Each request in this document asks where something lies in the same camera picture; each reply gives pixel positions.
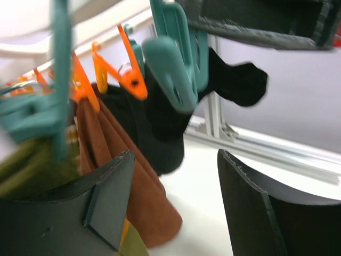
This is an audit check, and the teal clothes peg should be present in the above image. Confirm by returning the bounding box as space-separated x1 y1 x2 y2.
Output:
142 0 209 113

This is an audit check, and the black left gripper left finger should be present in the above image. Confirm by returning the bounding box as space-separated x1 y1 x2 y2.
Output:
1 150 135 256

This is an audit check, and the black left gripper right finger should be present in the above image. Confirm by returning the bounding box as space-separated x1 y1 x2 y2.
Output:
217 149 340 256

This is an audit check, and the black sock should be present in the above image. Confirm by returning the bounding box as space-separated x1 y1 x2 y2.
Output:
102 49 269 175

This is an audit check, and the orange clothes peg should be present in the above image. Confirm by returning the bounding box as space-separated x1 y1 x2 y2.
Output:
92 25 148 101

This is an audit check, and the olive striped sock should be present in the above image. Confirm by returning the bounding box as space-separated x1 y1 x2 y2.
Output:
1 139 148 255

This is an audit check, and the white round clip hanger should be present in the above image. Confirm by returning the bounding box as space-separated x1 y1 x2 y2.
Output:
1 1 150 45

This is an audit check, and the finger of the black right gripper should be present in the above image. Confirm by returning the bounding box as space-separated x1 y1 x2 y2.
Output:
178 0 340 51

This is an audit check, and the brown sock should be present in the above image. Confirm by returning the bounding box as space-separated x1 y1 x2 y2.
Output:
76 82 183 249

